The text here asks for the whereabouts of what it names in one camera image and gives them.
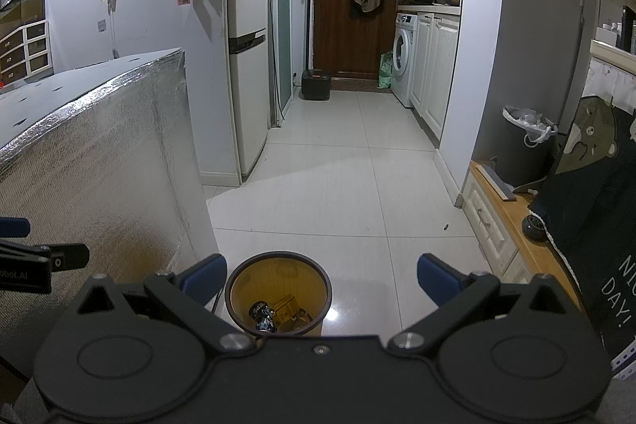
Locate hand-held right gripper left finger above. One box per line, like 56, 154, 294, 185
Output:
74, 254, 256, 352

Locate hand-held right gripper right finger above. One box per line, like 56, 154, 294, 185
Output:
388, 254, 572, 352

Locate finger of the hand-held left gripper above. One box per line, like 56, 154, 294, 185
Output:
0, 218, 31, 237
0, 241, 90, 271

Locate black crumpled wrapper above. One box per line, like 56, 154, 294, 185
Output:
248, 301, 276, 334

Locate white cabinet with wooden top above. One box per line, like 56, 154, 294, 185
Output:
460, 160, 584, 306

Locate foil-covered table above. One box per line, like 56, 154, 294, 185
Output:
0, 48, 219, 385

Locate tan cardboard piece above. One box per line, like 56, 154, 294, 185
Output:
288, 311, 315, 334

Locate black round object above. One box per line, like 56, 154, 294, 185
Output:
523, 213, 547, 242

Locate grey flat strip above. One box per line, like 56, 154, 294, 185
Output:
474, 161, 518, 201

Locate dark bin with white liner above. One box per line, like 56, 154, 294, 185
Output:
499, 105, 560, 189

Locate black printed bear cloth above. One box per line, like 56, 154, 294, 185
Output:
527, 95, 636, 355

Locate white refrigerator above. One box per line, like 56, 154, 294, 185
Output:
226, 0, 273, 184

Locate white drawer organizer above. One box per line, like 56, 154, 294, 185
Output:
0, 19, 50, 82

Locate white kitchen cabinets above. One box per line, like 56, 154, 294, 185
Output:
407, 4, 460, 141

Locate green plastic bag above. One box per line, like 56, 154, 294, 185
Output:
378, 50, 395, 89

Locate black box appliance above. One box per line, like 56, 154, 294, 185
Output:
301, 70, 332, 102

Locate white washing machine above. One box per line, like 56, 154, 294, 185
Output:
392, 12, 417, 108

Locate frosted glass sliding door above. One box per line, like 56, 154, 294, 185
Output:
271, 0, 294, 127

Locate white lace curtain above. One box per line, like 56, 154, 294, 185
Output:
586, 56, 636, 112

